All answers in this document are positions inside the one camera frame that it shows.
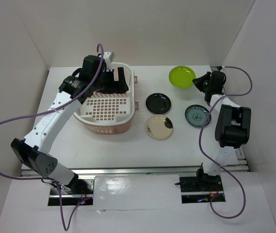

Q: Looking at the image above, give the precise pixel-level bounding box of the beige plate with black mark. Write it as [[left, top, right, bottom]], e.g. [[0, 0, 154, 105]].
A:
[[146, 115, 173, 140]]

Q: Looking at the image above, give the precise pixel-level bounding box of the aluminium rail frame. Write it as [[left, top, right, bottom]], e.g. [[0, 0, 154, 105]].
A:
[[20, 65, 252, 177]]

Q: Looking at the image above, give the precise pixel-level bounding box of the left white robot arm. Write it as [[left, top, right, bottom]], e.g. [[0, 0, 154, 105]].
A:
[[11, 52, 129, 194]]

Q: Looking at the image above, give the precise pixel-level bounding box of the green plate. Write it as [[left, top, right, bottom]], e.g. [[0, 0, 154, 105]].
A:
[[169, 66, 196, 89]]

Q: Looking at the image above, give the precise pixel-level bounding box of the blue patterned plate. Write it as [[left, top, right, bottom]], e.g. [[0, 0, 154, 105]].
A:
[[185, 104, 209, 128]]

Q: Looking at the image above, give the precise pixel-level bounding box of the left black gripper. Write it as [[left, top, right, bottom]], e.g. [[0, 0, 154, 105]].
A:
[[92, 67, 128, 94]]

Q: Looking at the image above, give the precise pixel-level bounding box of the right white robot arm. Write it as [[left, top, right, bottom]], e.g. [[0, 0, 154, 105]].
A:
[[192, 71, 251, 191]]

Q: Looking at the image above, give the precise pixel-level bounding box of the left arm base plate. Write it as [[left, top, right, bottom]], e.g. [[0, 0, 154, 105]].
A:
[[48, 177, 95, 206]]

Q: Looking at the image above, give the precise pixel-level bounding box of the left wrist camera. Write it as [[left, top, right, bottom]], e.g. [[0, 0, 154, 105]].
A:
[[103, 51, 115, 64]]

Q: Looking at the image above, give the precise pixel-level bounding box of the white pink dish rack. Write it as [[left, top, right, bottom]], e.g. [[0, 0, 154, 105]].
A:
[[73, 62, 138, 135]]

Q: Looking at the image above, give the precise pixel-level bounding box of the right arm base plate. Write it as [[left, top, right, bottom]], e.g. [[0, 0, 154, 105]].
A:
[[175, 177, 225, 204]]

